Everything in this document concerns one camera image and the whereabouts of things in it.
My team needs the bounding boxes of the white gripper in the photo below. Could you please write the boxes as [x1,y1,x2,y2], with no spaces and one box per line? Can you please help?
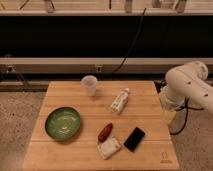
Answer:
[159,86,184,125]

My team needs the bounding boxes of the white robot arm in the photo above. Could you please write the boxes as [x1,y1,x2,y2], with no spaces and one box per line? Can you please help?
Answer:
[159,61,213,124]

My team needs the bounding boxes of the translucent plastic cup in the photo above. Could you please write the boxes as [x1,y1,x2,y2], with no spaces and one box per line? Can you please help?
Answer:
[81,75,98,96]

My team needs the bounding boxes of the green ceramic bowl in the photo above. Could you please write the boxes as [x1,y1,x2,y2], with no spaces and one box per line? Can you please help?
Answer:
[45,107,81,141]

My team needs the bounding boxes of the wooden board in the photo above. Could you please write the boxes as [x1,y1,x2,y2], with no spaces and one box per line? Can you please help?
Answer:
[23,81,179,171]

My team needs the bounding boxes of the white bottle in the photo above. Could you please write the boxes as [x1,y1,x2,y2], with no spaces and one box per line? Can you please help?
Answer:
[110,88,130,114]

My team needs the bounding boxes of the brown sausage toy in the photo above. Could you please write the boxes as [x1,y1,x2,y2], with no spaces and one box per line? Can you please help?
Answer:
[98,123,113,142]

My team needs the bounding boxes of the black floor cable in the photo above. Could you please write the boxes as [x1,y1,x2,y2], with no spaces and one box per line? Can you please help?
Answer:
[169,98,204,136]

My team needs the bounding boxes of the black power cable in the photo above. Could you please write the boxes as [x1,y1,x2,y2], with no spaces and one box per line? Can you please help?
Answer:
[110,7,147,75]

